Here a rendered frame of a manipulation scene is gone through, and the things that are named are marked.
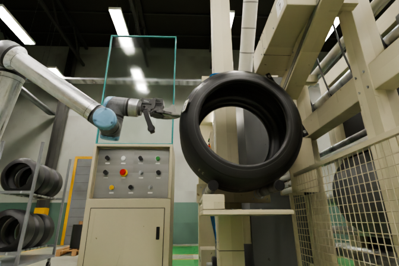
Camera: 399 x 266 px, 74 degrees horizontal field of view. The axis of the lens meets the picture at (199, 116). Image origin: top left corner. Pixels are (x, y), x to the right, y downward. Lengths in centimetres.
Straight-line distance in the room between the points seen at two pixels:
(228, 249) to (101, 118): 90
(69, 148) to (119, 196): 976
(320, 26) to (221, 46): 72
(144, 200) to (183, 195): 853
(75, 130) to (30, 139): 173
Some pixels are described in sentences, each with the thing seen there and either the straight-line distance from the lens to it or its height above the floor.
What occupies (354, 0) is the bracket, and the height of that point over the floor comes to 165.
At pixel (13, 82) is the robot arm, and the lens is 152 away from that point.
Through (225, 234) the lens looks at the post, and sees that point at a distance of 151.
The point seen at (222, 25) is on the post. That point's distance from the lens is 198.
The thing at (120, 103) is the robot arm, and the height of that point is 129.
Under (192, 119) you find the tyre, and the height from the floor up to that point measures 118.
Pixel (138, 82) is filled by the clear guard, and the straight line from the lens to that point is 215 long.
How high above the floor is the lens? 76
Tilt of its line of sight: 21 degrees up
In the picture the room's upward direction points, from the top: straight up
